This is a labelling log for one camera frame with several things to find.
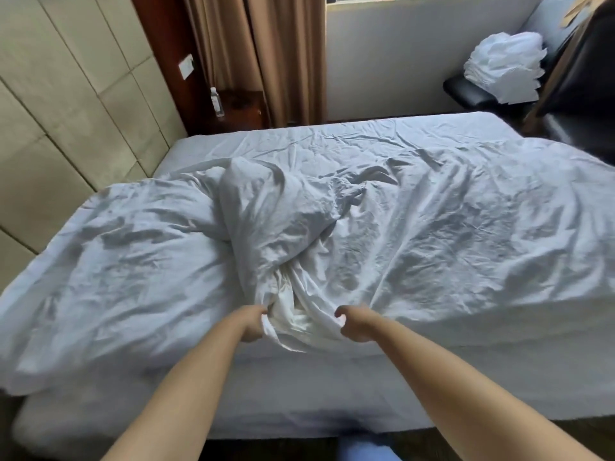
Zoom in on white bed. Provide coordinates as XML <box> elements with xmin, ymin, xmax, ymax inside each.
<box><xmin>12</xmin><ymin>111</ymin><xmax>615</xmax><ymax>447</ymax></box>

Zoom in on person's left hand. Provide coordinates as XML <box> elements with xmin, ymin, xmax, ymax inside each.
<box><xmin>235</xmin><ymin>304</ymin><xmax>270</xmax><ymax>344</ymax></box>

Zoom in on black office chair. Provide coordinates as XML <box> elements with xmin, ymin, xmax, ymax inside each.
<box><xmin>443</xmin><ymin>0</ymin><xmax>596</xmax><ymax>116</ymax></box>
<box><xmin>523</xmin><ymin>0</ymin><xmax>615</xmax><ymax>166</ymax></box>

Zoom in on white duvet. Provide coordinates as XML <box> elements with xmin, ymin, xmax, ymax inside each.
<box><xmin>0</xmin><ymin>136</ymin><xmax>615</xmax><ymax>397</ymax></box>

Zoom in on beige curtain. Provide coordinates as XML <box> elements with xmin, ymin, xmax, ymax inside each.
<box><xmin>182</xmin><ymin>0</ymin><xmax>329</xmax><ymax>128</ymax></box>

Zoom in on white bedding bundle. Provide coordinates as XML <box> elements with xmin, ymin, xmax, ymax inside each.
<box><xmin>463</xmin><ymin>31</ymin><xmax>548</xmax><ymax>105</ymax></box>

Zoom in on person's left forearm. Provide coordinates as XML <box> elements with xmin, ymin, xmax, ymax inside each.
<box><xmin>101</xmin><ymin>314</ymin><xmax>256</xmax><ymax>461</ymax></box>

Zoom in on person's blue jeans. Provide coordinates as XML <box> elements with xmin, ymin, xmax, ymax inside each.
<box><xmin>338</xmin><ymin>434</ymin><xmax>402</xmax><ymax>461</ymax></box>

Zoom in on person's right forearm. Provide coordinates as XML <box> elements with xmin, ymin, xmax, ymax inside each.
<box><xmin>374</xmin><ymin>316</ymin><xmax>604</xmax><ymax>461</ymax></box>

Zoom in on beige padded headboard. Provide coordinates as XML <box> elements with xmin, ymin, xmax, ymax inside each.
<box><xmin>0</xmin><ymin>0</ymin><xmax>188</xmax><ymax>293</ymax></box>

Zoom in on wooden nightstand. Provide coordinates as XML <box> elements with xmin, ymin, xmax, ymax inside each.
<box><xmin>211</xmin><ymin>88</ymin><xmax>270</xmax><ymax>133</ymax></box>

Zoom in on person's right hand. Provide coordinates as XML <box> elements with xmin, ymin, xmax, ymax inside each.
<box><xmin>334</xmin><ymin>305</ymin><xmax>385</xmax><ymax>344</ymax></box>

